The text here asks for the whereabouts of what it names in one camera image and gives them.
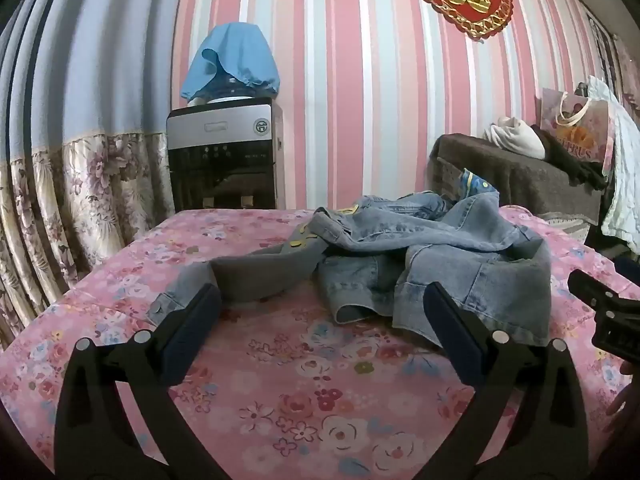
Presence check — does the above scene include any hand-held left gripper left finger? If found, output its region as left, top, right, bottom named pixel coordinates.
left=54, top=282, right=233, bottom=480

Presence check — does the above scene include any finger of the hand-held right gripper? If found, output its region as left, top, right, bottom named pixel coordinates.
left=568, top=269, right=640, bottom=317

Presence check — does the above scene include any pink floral bedsheet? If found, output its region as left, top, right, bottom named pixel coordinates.
left=0, top=207, right=640, bottom=480

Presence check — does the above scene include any person's right hand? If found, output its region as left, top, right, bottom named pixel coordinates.
left=606, top=362, right=640, bottom=418

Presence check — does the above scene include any silver black water dispenser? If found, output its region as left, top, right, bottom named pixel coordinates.
left=166, top=96, right=284, bottom=212

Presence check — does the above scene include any blue floral curtain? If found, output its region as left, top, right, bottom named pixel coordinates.
left=0, top=0, right=176, bottom=348

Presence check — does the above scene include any blue denim jacket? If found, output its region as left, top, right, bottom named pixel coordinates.
left=147, top=170, right=553, bottom=348

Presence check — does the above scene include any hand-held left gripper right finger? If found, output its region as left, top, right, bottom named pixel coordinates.
left=415, top=281, right=591, bottom=480

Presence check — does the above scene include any white quilted cloth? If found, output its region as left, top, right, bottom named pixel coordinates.
left=587, top=76, right=640, bottom=253

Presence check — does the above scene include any white folded cloth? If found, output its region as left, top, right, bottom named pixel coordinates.
left=482, top=116, right=546, bottom=159

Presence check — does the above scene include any blue cloth cover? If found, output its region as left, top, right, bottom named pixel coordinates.
left=181, top=22, right=280, bottom=102

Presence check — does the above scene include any pink floral gift bag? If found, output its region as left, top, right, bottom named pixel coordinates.
left=539, top=87, right=617, bottom=171

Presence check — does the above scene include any dark brown cloth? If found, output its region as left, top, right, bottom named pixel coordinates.
left=530, top=125, right=608, bottom=191

